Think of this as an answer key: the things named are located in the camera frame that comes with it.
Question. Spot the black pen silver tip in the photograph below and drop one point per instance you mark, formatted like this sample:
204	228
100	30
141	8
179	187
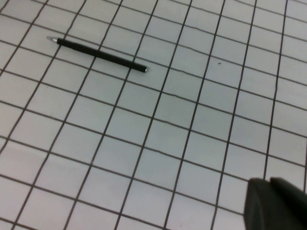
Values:
100	54

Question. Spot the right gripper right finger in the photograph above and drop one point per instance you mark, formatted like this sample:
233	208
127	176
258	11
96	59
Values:
290	208

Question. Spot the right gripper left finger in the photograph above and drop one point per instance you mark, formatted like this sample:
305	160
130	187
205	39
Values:
257	206

